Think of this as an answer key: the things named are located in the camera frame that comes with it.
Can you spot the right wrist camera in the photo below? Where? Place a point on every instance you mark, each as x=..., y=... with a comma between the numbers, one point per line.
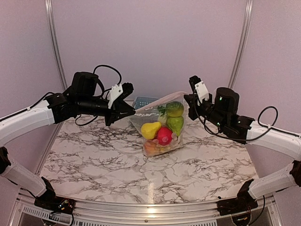
x=199, y=88

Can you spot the clear zip top bag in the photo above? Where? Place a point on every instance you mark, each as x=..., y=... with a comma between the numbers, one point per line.
x=161, y=122

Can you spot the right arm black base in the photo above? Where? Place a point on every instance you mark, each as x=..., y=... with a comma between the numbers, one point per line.
x=242, y=202

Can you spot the right aluminium frame post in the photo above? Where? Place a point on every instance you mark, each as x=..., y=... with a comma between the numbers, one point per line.
x=242, y=43

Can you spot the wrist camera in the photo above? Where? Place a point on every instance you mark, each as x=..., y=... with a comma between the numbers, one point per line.
x=119, y=92
x=199, y=88

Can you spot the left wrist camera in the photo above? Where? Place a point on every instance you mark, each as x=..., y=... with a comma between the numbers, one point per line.
x=119, y=92

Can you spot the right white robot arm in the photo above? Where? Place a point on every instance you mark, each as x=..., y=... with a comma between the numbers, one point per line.
x=252, y=132

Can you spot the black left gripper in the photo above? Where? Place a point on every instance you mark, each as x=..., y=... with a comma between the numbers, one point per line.
x=119, y=106

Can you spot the green fake pear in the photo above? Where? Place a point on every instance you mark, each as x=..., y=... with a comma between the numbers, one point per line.
x=175, y=124

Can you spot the aluminium frame post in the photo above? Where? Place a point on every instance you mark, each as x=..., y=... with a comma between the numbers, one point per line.
x=54, y=41
x=242, y=43

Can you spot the red fake apple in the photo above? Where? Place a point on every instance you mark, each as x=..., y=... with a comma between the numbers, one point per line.
x=164, y=136

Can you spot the left aluminium frame post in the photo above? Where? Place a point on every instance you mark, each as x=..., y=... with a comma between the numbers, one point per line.
x=54, y=41

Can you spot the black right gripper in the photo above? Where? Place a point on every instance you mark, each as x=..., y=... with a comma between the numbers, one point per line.
x=193, y=113

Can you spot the front aluminium table rail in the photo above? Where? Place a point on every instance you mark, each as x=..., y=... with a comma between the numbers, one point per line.
x=95, y=213

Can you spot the light blue plastic basket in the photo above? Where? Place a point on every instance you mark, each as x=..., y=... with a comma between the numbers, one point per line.
x=140, y=101

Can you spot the orange fake peach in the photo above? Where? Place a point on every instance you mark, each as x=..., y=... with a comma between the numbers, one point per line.
x=151, y=149

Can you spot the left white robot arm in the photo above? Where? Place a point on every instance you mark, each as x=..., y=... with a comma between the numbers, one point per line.
x=23, y=126

